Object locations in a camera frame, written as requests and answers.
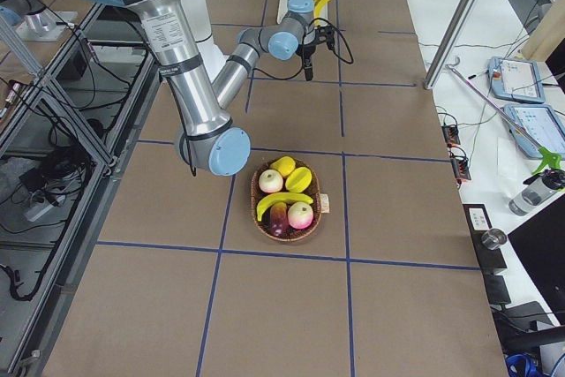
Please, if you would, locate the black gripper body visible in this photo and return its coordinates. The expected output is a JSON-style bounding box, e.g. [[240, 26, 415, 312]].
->
[[299, 26, 320, 59]]

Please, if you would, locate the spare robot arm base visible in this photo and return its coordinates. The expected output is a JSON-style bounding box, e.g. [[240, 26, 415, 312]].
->
[[1, 0, 64, 41]]

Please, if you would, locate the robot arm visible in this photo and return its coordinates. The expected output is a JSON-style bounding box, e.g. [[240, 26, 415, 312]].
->
[[92, 0, 328, 176]]

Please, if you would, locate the brown wicker basket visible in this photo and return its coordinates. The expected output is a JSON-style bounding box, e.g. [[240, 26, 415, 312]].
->
[[251, 157, 322, 242]]

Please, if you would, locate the basket paper tag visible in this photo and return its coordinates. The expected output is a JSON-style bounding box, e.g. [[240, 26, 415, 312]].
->
[[320, 193, 330, 214]]

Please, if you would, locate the white bear tray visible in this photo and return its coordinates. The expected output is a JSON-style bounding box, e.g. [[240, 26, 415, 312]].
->
[[276, 0, 329, 24]]

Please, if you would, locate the yellow pear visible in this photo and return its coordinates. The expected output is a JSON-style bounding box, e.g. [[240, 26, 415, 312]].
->
[[269, 155, 296, 178]]

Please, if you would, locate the yellow starfruit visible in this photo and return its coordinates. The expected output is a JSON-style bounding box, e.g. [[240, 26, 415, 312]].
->
[[285, 167, 313, 193]]

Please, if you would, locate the red green apple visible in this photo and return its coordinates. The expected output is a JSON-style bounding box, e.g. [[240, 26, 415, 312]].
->
[[287, 202, 313, 230]]

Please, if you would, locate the dark purple plum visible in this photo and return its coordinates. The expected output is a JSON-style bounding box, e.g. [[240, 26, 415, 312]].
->
[[269, 202, 289, 237]]

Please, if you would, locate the upper orange circuit module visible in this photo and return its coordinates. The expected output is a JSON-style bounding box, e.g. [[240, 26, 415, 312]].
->
[[441, 124, 461, 147]]

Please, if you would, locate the orange circuit module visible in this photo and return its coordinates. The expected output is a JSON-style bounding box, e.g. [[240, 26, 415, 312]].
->
[[441, 124, 461, 147], [450, 155, 471, 183]]

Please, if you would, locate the lower orange circuit module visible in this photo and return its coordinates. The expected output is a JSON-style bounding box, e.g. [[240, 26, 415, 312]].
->
[[450, 155, 471, 183]]

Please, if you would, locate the upper teach pendant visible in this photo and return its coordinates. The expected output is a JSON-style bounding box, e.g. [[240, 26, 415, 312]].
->
[[487, 57, 546, 104]]

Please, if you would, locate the teach pendant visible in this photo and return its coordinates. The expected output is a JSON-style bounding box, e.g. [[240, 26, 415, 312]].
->
[[503, 104, 564, 156], [487, 57, 546, 104]]

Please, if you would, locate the lower teach pendant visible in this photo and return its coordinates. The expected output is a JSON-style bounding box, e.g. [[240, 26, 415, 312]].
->
[[503, 104, 564, 156]]

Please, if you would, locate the small steel cup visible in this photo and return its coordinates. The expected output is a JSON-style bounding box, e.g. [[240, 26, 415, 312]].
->
[[480, 228, 508, 251]]

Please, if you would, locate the clear water bottle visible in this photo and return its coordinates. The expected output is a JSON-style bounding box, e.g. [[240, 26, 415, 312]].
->
[[508, 169, 564, 216]]

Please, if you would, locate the black laptop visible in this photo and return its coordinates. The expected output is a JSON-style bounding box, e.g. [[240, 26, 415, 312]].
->
[[509, 196, 564, 324]]

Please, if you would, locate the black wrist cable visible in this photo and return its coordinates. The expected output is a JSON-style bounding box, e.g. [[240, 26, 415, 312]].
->
[[251, 17, 355, 82]]

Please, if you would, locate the aluminium frame post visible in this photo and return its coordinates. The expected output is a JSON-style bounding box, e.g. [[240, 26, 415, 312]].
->
[[424, 0, 478, 89]]

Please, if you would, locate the aluminium frame rack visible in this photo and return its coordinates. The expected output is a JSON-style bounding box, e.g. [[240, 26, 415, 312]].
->
[[1, 6, 158, 376]]

